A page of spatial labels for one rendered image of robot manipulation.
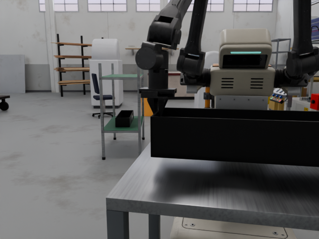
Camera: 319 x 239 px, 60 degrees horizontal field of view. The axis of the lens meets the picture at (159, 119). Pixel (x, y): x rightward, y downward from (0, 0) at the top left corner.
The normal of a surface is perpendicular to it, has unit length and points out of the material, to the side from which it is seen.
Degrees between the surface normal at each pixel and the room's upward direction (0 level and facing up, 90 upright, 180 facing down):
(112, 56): 80
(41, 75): 90
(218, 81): 98
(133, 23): 90
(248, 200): 0
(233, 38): 43
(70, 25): 90
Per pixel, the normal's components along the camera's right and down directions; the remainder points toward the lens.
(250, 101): -0.18, 0.19
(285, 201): 0.00, -0.98
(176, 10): -0.10, -0.54
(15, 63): 0.00, 0.05
